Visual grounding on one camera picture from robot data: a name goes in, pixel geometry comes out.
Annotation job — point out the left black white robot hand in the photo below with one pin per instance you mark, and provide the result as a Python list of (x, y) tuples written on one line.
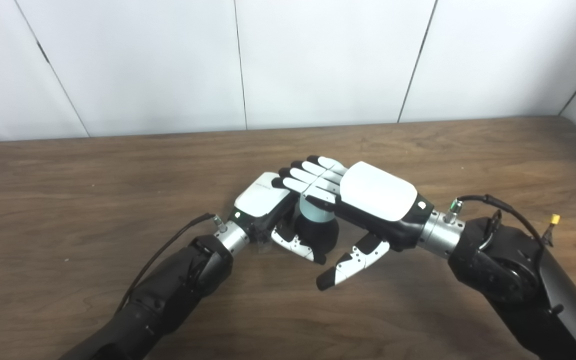
[(263, 195)]

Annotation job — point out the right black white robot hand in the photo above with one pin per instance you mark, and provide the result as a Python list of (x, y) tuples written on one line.
[(378, 192)]

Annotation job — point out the light blue cylinder cup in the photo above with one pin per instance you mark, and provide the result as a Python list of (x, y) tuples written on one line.
[(315, 214)]

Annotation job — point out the black funnel-shaped nozzle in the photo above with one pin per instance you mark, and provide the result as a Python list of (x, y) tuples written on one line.
[(320, 235)]

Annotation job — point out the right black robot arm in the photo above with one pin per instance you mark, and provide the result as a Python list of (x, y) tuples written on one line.
[(518, 280)]

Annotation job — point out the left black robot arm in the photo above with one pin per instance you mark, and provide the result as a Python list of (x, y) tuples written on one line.
[(168, 295)]

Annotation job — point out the black wall panel hinge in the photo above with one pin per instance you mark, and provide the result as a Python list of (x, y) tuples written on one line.
[(43, 52)]

